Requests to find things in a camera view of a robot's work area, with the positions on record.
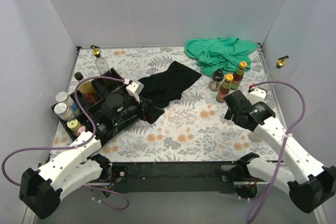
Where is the white spice jar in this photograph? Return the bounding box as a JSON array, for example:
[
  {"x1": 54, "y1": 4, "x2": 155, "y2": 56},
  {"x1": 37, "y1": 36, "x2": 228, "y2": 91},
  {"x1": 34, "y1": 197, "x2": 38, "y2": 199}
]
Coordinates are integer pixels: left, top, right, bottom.
[{"x1": 249, "y1": 132, "x2": 262, "y2": 143}]

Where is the pink cap spice bottle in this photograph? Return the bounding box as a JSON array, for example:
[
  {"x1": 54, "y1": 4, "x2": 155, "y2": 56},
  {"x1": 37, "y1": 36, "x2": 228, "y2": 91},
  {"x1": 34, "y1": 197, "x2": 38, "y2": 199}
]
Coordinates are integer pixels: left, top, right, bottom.
[{"x1": 77, "y1": 126, "x2": 86, "y2": 135}]

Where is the yellow cap spice bottle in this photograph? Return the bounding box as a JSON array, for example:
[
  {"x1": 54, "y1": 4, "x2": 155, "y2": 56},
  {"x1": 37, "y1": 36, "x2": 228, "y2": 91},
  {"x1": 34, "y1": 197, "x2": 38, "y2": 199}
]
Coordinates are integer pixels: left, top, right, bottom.
[{"x1": 67, "y1": 119, "x2": 82, "y2": 137}]

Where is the yellow cap sauce bottle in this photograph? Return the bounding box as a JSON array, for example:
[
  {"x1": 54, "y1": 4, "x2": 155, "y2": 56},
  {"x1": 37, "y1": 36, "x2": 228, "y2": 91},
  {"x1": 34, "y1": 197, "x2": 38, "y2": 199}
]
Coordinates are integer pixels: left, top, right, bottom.
[
  {"x1": 231, "y1": 61, "x2": 248, "y2": 90},
  {"x1": 216, "y1": 74, "x2": 233, "y2": 103}
]

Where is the silver lid spice jar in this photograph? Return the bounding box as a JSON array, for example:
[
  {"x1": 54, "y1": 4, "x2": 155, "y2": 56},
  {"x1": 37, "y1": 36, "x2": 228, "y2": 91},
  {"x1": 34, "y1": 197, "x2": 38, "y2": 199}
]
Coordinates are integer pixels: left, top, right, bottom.
[{"x1": 54, "y1": 102, "x2": 75, "y2": 121}]

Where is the black cloth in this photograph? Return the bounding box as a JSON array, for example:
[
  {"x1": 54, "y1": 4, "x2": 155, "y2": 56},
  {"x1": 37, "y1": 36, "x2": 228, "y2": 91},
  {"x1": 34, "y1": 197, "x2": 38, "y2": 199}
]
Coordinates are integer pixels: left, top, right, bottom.
[{"x1": 139, "y1": 61, "x2": 202, "y2": 109}]

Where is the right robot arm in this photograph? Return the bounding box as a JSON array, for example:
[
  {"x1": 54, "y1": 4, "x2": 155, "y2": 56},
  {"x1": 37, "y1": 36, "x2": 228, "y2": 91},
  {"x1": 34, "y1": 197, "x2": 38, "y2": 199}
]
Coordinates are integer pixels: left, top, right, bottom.
[{"x1": 225, "y1": 90, "x2": 335, "y2": 214}]

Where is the black cap spice jar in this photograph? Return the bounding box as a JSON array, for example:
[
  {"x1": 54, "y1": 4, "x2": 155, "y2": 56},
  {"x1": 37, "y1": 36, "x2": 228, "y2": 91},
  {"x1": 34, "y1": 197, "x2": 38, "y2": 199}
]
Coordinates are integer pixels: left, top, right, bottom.
[{"x1": 208, "y1": 69, "x2": 224, "y2": 91}]

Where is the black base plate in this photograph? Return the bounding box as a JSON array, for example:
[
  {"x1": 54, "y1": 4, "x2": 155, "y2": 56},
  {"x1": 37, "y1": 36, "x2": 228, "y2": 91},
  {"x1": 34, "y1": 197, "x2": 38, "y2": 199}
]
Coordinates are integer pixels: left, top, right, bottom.
[{"x1": 90, "y1": 161, "x2": 259, "y2": 195}]

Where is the blue label spice jar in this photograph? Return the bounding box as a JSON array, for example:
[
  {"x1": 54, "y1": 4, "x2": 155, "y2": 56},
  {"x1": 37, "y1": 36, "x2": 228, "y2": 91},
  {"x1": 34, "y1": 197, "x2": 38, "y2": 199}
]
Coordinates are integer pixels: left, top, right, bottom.
[{"x1": 56, "y1": 91, "x2": 80, "y2": 116}]

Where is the tall gold spout bottle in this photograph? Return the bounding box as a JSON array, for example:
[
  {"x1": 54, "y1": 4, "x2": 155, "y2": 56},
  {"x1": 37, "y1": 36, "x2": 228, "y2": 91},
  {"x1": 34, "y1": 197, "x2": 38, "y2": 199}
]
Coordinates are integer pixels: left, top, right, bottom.
[{"x1": 263, "y1": 56, "x2": 289, "y2": 82}]

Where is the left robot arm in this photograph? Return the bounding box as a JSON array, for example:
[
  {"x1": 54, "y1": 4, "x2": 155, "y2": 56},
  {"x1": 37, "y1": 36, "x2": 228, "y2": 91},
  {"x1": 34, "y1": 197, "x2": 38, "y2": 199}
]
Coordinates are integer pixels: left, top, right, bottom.
[{"x1": 19, "y1": 94, "x2": 164, "y2": 219}]

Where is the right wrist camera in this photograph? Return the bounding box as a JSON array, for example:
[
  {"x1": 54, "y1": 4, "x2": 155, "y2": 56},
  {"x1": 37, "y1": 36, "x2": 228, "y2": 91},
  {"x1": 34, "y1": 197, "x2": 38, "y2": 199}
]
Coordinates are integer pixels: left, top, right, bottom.
[{"x1": 246, "y1": 85, "x2": 267, "y2": 104}]

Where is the green cloth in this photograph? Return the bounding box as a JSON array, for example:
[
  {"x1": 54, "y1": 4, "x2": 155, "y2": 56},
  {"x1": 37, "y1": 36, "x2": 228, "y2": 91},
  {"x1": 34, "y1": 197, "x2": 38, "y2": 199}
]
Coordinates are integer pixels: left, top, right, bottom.
[{"x1": 184, "y1": 37, "x2": 258, "y2": 77}]

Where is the black compartment tray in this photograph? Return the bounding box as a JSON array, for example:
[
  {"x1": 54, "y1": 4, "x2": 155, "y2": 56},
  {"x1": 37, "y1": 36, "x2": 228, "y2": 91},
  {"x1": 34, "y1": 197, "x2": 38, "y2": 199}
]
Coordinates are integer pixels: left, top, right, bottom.
[{"x1": 51, "y1": 78, "x2": 127, "y2": 141}]

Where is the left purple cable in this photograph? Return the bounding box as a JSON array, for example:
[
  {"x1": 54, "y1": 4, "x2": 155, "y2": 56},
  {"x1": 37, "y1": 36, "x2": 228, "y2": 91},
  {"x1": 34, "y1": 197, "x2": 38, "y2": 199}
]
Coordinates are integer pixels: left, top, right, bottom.
[{"x1": 1, "y1": 76, "x2": 130, "y2": 211}]

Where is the dark soy sauce bottle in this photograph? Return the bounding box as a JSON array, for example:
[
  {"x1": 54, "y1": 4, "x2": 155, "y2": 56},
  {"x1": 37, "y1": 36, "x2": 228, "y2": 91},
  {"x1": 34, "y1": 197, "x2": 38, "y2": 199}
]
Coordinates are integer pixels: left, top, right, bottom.
[{"x1": 79, "y1": 81, "x2": 100, "y2": 104}]

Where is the gold spout glass bottle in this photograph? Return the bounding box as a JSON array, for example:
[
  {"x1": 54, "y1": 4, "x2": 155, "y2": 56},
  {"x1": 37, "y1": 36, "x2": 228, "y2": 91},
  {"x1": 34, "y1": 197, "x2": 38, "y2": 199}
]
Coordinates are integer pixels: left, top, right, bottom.
[{"x1": 90, "y1": 45, "x2": 110, "y2": 75}]

